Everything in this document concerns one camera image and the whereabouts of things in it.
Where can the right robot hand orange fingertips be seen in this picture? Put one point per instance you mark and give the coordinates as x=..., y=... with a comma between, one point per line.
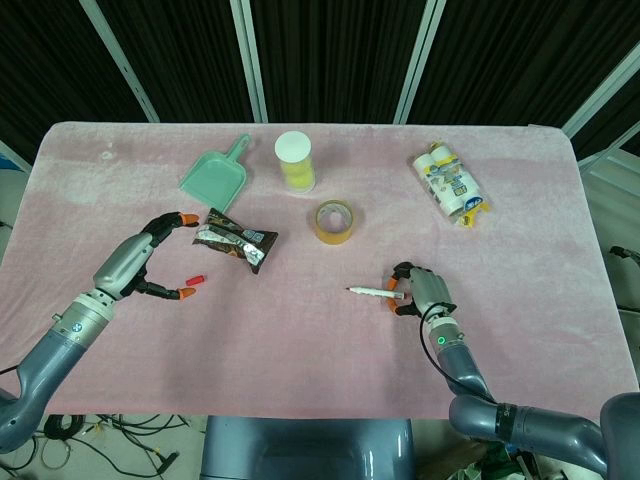
x=430, y=292

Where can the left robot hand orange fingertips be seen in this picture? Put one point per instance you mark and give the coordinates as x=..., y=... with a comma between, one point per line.
x=125, y=262

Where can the white pen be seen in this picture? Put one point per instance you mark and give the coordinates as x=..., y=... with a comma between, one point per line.
x=370, y=291

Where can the small red cap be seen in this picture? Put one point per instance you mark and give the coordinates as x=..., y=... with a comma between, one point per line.
x=196, y=280

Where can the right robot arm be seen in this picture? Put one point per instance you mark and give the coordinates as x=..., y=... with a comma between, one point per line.
x=540, y=425

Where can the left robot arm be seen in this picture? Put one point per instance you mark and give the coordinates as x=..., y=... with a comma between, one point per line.
x=50, y=350

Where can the brown snack bag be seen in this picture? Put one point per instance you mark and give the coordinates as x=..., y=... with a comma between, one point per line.
x=230, y=237

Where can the white paper roll package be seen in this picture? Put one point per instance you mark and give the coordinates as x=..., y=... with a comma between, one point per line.
x=452, y=185

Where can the pink table cloth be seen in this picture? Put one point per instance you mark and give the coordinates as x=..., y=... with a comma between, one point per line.
x=320, y=340

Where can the teal plastic dustpan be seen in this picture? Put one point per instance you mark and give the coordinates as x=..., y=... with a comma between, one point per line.
x=212, y=180

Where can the yellow adhesive tape roll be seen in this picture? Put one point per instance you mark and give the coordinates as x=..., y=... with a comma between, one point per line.
x=323, y=233

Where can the yellow tennis ball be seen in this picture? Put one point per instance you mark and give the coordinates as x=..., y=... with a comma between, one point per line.
x=296, y=167
x=301, y=182

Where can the grey robot torso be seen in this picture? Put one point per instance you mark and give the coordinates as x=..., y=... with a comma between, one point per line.
x=305, y=445

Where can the clear tennis ball tube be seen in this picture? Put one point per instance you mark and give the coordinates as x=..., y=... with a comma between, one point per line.
x=292, y=146

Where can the white partition post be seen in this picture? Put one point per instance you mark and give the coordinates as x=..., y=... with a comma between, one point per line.
x=600, y=95
x=417, y=65
x=122, y=65
x=249, y=60

